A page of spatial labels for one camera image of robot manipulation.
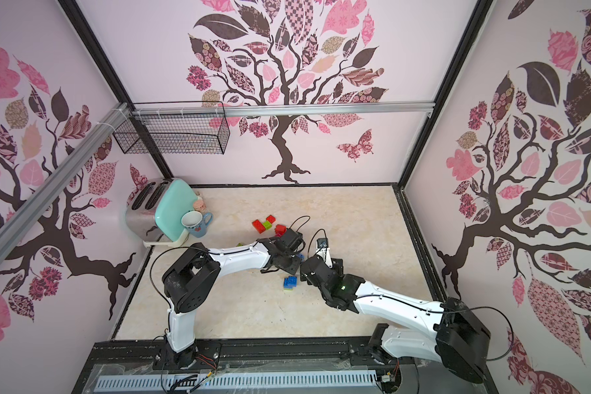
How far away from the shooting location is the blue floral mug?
3.17 feet

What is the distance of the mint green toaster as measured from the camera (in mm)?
901

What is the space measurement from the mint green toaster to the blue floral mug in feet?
0.04
